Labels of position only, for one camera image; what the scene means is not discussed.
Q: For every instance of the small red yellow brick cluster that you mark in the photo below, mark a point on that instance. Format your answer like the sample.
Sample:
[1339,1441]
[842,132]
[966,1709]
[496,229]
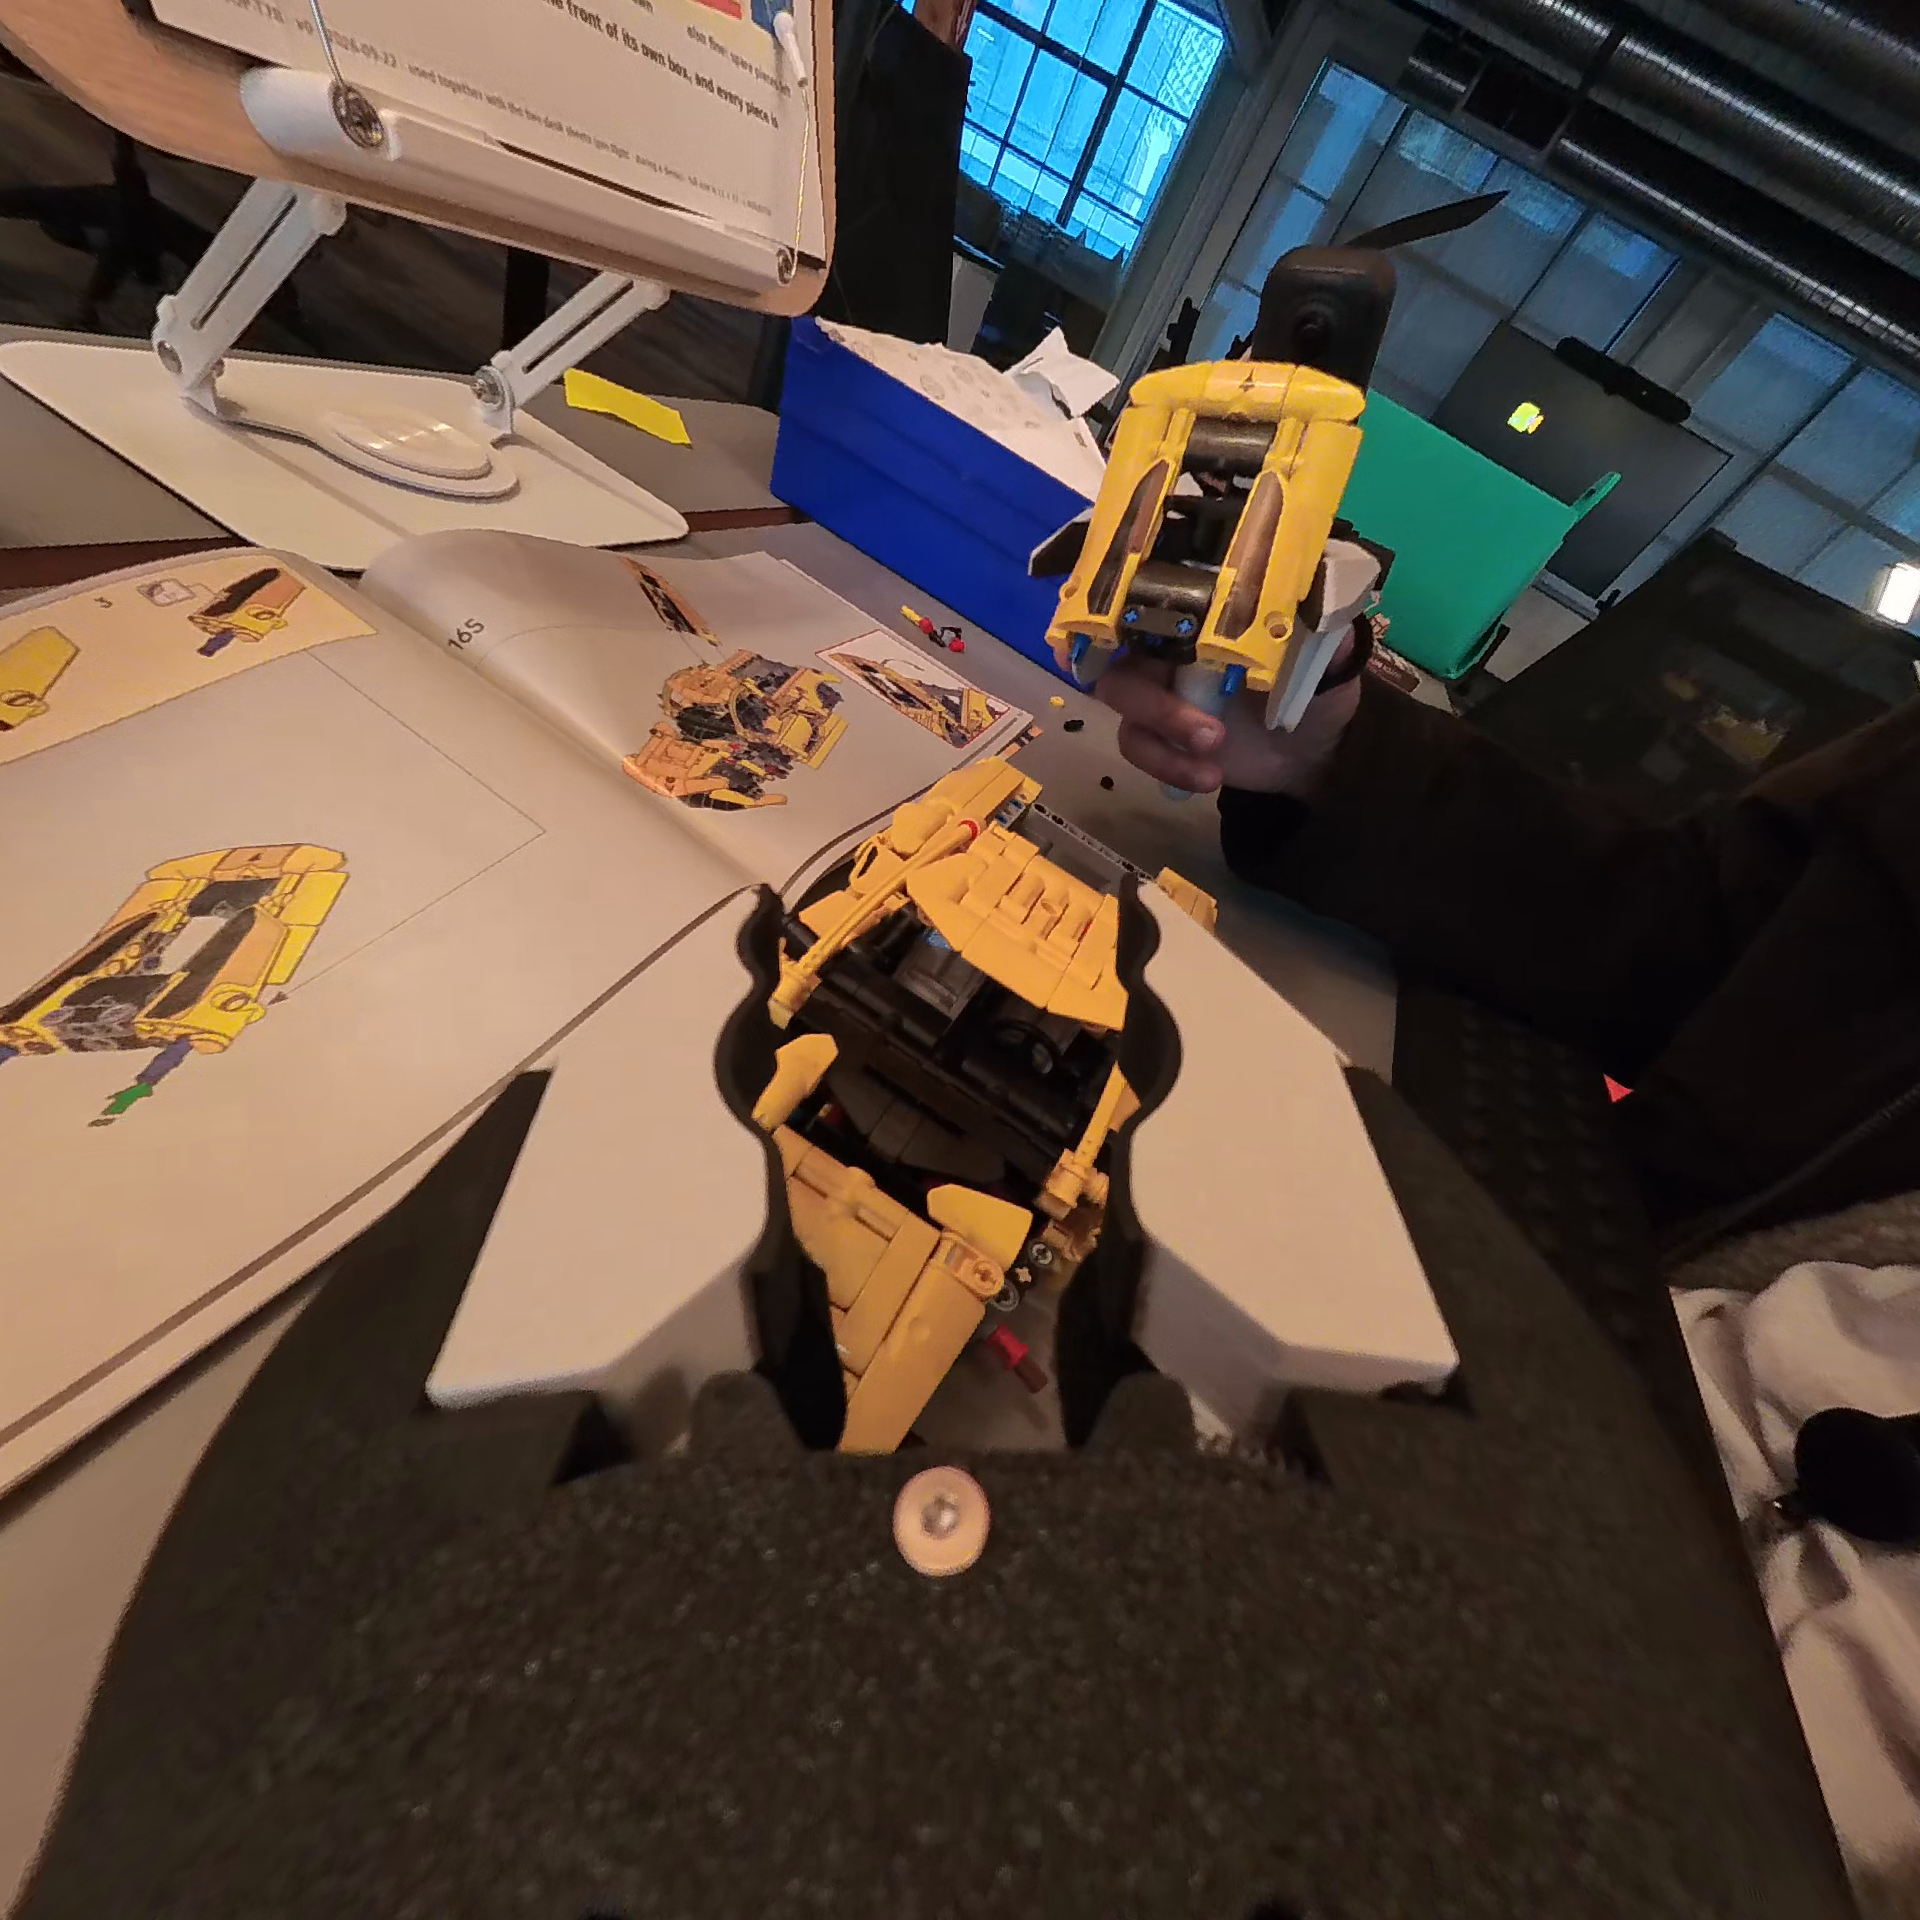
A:
[939,631]

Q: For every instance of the yellow paper slip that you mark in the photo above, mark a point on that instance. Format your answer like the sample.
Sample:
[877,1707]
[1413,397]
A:
[621,405]

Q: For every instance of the yellow toy brick car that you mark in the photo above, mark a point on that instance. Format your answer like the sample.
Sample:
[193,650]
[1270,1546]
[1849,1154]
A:
[991,900]

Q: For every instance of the black upright panel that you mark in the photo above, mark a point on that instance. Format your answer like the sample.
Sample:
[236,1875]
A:
[898,164]

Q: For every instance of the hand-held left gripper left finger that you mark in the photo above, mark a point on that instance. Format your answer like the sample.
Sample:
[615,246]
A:
[599,1198]

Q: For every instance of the black perforated panel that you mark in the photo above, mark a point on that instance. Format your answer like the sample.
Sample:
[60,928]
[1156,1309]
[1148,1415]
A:
[1501,1169]

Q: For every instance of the person's right forearm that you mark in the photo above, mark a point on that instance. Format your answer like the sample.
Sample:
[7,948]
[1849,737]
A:
[1501,871]

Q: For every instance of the grey desk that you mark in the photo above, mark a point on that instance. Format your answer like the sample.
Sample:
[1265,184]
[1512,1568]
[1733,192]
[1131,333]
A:
[60,504]

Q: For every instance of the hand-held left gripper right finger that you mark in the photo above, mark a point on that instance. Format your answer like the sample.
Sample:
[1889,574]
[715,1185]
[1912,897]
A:
[1291,1198]

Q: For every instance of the person's right hand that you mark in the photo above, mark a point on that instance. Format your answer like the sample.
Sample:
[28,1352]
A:
[1274,764]

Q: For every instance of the white document stand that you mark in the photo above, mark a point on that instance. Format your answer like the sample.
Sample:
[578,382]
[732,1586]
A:
[377,435]

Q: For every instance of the blue plastic bin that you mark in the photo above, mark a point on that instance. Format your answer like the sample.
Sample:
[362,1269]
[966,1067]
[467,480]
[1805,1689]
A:
[898,480]

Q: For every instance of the person's white shirt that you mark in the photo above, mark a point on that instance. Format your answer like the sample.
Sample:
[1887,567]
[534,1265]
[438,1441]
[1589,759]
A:
[1770,1649]

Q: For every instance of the white paper sheets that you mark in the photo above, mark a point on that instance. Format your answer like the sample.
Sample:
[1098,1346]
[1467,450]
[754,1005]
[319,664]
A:
[961,389]

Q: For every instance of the printed instruction sheet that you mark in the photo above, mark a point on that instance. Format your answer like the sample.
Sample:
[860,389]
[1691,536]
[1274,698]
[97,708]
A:
[599,106]

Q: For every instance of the black monitor screen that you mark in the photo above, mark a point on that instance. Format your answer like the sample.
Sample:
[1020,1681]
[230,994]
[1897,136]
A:
[1620,480]

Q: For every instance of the open instruction booklet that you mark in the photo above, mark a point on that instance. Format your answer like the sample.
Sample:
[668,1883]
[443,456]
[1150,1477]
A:
[377,750]

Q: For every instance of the green board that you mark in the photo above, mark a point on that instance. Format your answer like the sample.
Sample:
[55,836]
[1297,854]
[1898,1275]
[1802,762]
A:
[1456,556]

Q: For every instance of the large paned window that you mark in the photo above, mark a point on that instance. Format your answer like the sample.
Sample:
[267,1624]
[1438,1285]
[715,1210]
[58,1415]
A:
[1079,119]

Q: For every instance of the yellow brick panel assembly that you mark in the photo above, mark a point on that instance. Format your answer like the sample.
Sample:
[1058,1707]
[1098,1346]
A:
[1201,480]

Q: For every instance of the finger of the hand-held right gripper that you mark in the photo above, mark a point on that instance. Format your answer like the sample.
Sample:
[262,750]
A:
[1072,542]
[1322,644]

